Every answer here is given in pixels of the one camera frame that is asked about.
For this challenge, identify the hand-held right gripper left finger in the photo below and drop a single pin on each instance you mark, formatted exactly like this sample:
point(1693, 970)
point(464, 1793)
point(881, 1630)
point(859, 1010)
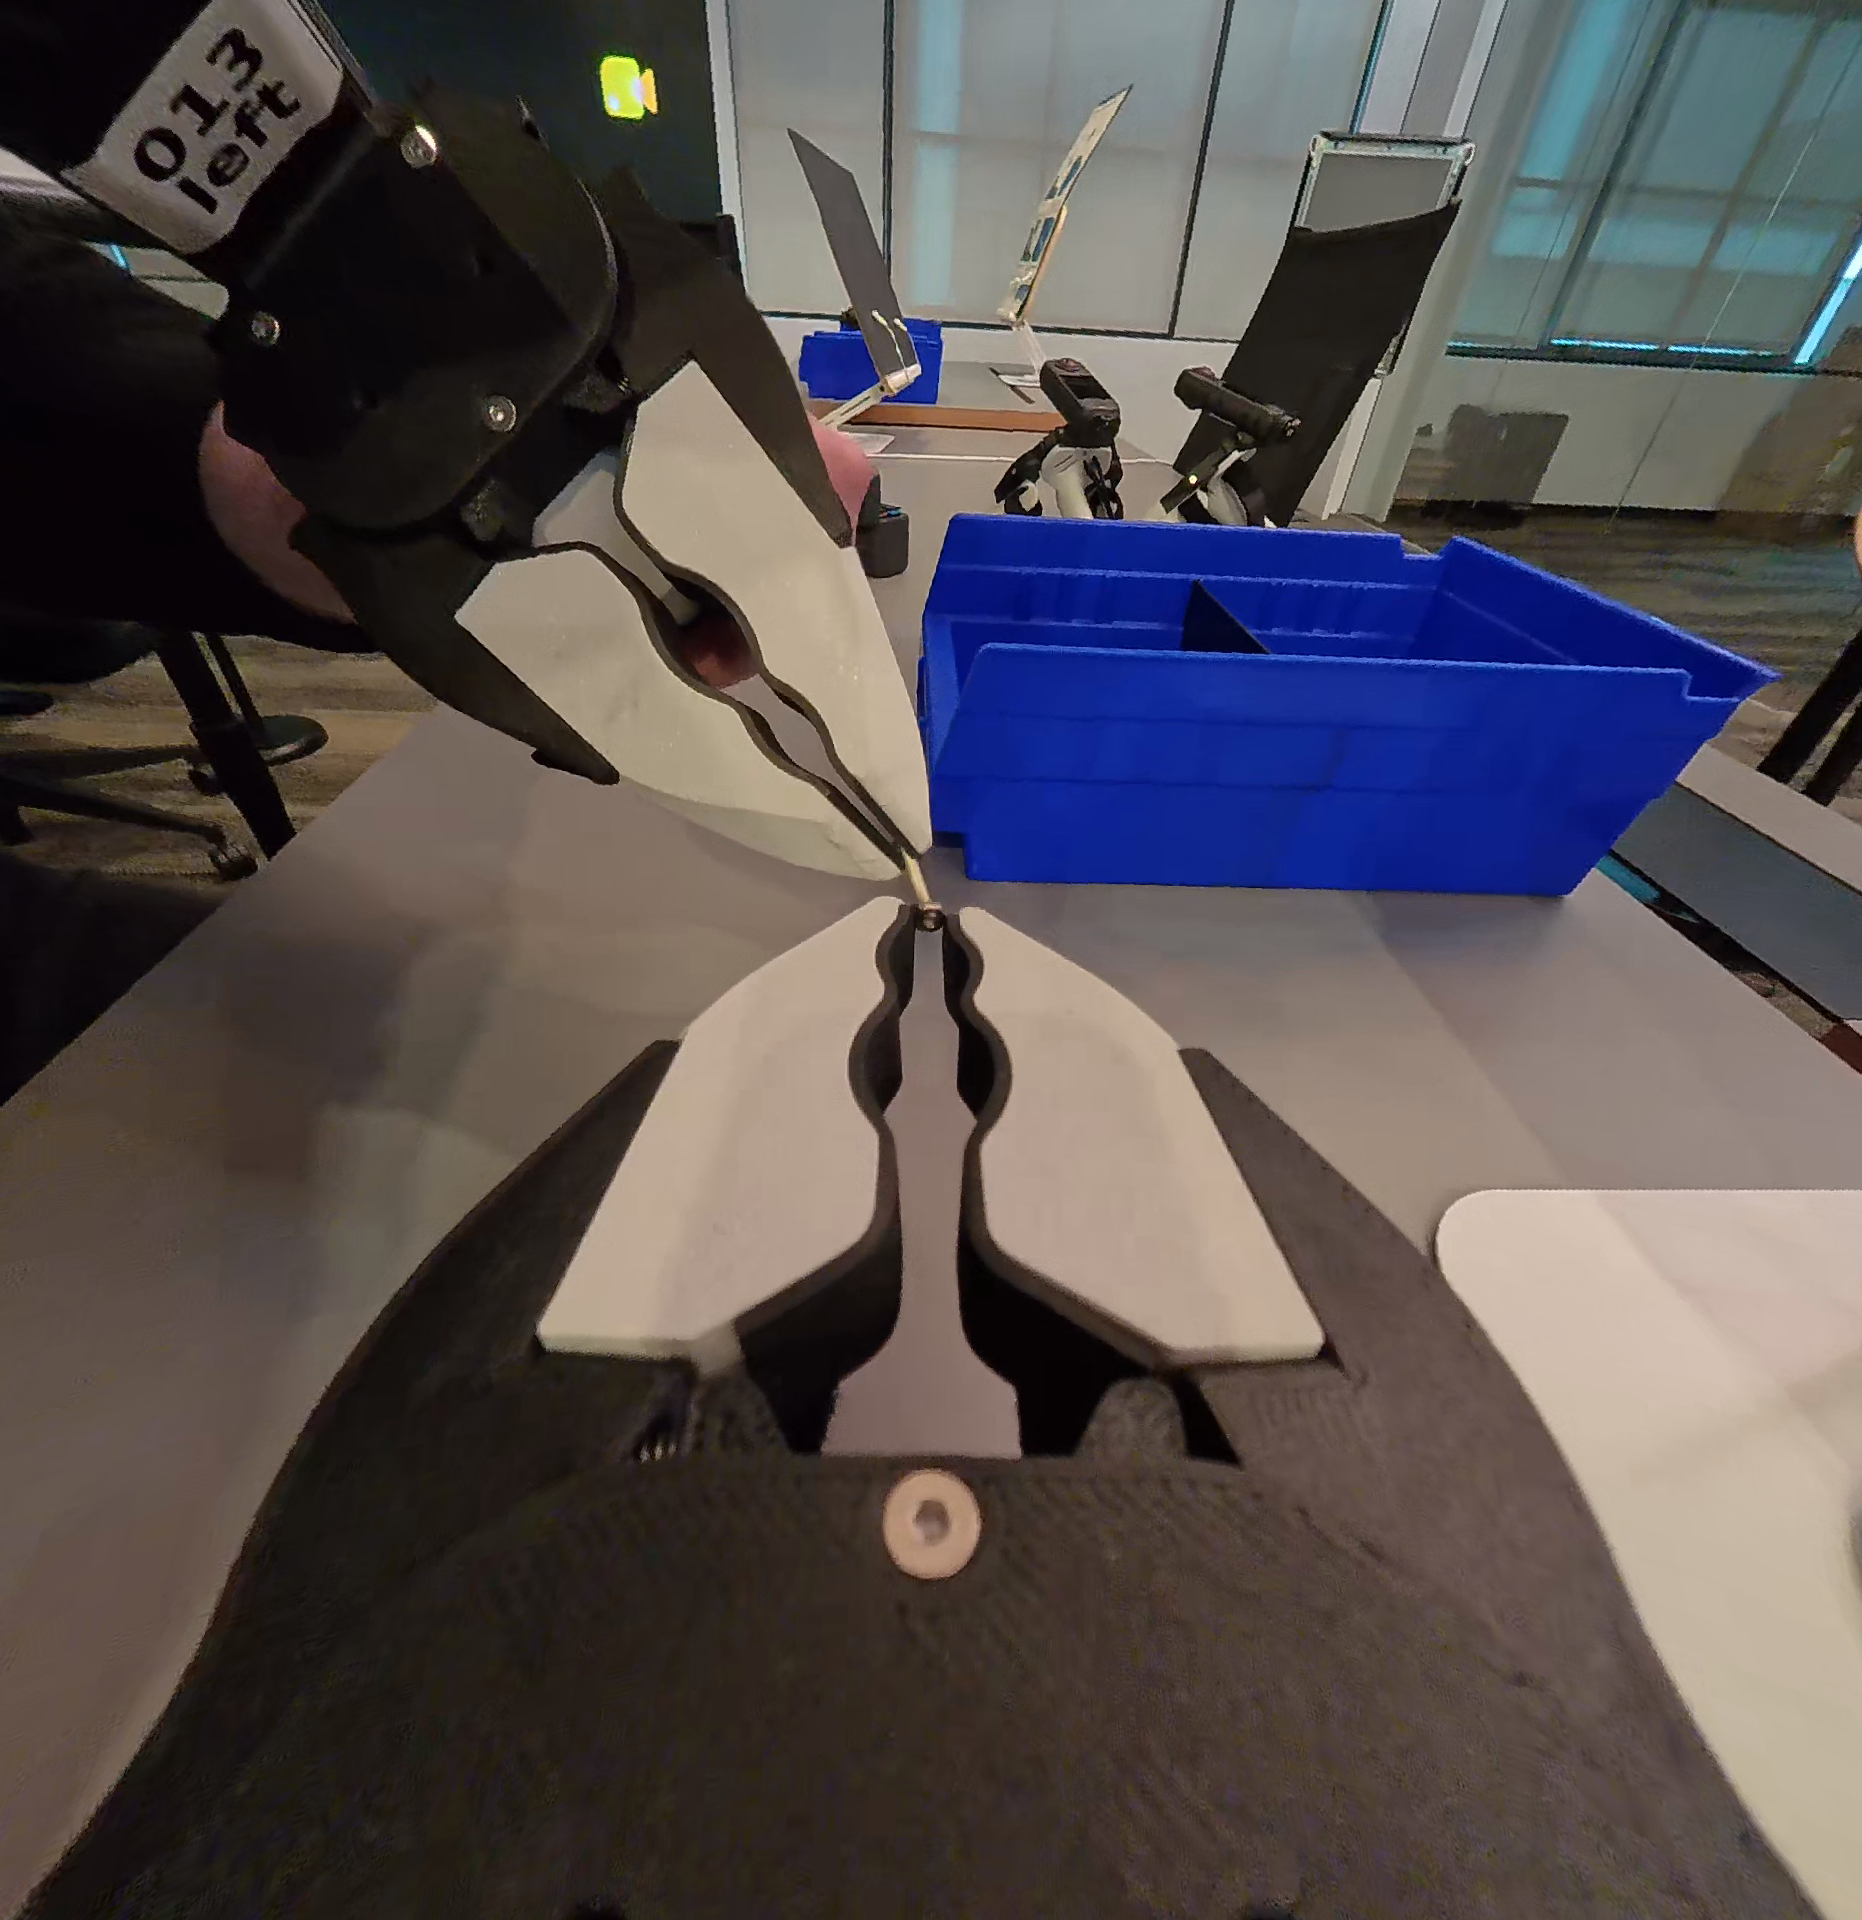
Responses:
point(722, 1187)

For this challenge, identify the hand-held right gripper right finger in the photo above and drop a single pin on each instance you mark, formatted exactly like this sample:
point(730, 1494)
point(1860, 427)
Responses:
point(1125, 1201)

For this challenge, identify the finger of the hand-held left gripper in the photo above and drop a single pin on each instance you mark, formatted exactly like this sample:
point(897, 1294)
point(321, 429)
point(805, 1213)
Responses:
point(633, 707)
point(783, 556)

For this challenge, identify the thin metal bolt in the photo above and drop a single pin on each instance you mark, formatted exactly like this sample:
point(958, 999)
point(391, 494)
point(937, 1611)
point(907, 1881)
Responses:
point(915, 878)

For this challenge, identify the person's left forearm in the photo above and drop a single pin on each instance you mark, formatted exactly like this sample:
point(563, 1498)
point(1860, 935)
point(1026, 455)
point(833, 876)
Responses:
point(75, 422)

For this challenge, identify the small black box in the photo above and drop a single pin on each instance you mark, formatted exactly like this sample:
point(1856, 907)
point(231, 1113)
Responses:
point(888, 541)

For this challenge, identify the white tablet stand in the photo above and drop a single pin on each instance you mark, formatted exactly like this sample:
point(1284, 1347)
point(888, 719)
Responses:
point(870, 393)

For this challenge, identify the small blue plastic bin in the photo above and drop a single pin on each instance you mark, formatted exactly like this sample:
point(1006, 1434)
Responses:
point(834, 370)

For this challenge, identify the dark monitor screen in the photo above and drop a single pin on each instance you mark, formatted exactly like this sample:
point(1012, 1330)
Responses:
point(542, 61)

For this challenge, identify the small white tripod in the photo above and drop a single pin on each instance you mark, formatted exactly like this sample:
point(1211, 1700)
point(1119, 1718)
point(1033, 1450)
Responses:
point(1203, 481)
point(1060, 474)

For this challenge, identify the black tablet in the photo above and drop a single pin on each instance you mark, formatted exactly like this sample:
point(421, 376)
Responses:
point(849, 239)

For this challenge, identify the large blue plastic bin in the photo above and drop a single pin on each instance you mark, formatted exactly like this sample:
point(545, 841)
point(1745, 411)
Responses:
point(1247, 811)

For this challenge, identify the black bin divider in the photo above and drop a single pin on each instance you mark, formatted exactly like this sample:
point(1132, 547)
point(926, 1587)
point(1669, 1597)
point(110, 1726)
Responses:
point(1217, 623)

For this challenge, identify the pale propped tablet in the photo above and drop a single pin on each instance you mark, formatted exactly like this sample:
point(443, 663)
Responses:
point(1065, 197)

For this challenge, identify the black office chair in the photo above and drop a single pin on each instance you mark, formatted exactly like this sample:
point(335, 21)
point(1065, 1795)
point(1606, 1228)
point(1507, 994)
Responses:
point(121, 707)

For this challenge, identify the white pad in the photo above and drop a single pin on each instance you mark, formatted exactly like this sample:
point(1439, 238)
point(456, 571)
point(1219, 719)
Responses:
point(1697, 1424)

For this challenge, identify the dark grey mat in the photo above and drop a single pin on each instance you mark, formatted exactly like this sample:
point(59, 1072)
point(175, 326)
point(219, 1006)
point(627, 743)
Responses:
point(1756, 900)

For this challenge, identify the silver framed panel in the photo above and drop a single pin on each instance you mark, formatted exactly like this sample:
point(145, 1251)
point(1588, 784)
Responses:
point(1381, 173)

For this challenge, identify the black action camera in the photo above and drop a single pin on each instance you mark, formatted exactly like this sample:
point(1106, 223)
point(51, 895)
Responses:
point(1080, 393)

